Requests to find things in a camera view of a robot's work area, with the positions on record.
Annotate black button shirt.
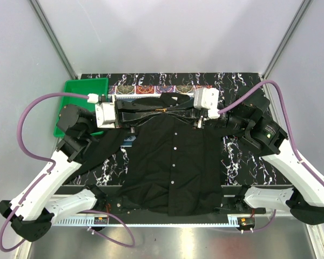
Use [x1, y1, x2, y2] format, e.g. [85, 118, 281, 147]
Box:
[75, 93, 260, 217]

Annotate gold brooch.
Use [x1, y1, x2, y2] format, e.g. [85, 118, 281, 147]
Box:
[154, 108, 167, 112]

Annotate green plastic tray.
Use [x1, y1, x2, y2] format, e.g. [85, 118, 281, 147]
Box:
[53, 77, 110, 138]

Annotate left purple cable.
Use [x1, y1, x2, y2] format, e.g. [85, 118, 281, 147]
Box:
[0, 92, 136, 252]

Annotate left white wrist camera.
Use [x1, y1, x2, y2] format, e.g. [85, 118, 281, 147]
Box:
[87, 93, 117, 128]

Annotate blue patterned placemat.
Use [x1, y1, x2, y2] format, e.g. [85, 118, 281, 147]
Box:
[107, 85, 215, 148]

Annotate purple cable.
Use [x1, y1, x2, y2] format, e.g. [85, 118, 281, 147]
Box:
[218, 80, 324, 233]
[0, 92, 136, 252]

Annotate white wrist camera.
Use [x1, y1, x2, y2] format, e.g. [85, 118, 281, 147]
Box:
[193, 87, 220, 119]
[87, 93, 117, 128]

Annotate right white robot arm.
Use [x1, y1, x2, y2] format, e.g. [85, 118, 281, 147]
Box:
[162, 86, 324, 225]

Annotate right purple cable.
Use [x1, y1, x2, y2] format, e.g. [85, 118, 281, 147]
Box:
[218, 80, 324, 233]

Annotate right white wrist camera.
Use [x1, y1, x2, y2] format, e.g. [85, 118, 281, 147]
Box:
[193, 87, 220, 119]

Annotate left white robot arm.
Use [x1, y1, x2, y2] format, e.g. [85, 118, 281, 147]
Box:
[0, 93, 138, 242]

